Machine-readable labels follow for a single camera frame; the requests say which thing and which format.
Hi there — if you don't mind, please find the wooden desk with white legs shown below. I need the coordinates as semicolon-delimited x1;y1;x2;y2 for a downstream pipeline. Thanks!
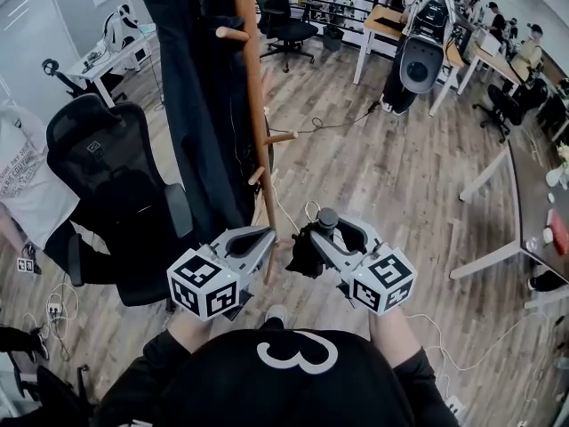
456;41;531;98
352;4;467;118

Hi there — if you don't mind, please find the person's right forearm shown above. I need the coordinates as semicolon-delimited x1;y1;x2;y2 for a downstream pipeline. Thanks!
368;306;422;369

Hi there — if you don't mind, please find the person's black t-shirt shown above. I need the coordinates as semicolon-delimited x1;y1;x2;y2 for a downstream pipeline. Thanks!
90;326;460;427

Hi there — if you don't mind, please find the long white floor cable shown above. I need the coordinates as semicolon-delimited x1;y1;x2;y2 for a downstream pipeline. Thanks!
405;310;549;414

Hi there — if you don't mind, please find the white and black robot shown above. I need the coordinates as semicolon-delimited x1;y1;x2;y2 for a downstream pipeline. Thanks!
100;4;138;53

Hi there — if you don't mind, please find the grey oval backpack device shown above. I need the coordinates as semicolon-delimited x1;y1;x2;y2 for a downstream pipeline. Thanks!
398;36;446;94

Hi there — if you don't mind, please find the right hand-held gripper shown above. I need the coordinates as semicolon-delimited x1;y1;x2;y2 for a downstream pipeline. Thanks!
309;216;420;316

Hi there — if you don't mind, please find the dark table with white legs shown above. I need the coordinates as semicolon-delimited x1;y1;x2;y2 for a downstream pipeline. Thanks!
447;139;569;283

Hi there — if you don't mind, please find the black mesh office chair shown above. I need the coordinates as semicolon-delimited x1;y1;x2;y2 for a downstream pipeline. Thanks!
43;93;196;310

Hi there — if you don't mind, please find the white box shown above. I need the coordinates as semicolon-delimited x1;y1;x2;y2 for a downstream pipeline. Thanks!
474;28;502;58

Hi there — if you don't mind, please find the black hanging coat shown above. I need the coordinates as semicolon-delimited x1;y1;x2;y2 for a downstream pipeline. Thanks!
116;0;273;245

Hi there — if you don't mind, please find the red packet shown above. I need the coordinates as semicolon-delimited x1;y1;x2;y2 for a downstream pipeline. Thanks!
544;208;569;258

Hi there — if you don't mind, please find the brown wooden coat rack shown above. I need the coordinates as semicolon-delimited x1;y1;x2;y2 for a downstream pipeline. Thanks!
215;0;300;285

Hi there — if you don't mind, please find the dark waste bin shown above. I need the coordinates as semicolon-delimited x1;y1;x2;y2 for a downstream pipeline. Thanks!
321;23;347;52

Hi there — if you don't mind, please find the black floor cable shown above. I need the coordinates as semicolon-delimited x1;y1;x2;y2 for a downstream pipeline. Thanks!
268;99;384;135

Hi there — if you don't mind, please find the person's left forearm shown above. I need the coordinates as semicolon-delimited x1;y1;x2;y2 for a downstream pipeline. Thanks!
167;310;224;356

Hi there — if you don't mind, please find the white vase with flowers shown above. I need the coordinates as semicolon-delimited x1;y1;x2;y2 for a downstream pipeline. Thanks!
544;141;569;191

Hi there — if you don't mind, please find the black and white backpack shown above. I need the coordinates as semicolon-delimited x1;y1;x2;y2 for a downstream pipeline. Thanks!
410;0;455;44

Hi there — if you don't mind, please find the small black pouch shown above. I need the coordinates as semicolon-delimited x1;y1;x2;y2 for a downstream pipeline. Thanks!
284;199;341;281

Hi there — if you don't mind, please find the person's white shoe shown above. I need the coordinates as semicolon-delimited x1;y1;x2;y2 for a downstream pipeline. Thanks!
263;303;290;329

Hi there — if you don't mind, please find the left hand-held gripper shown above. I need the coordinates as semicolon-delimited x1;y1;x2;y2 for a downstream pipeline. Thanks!
166;225;279;324

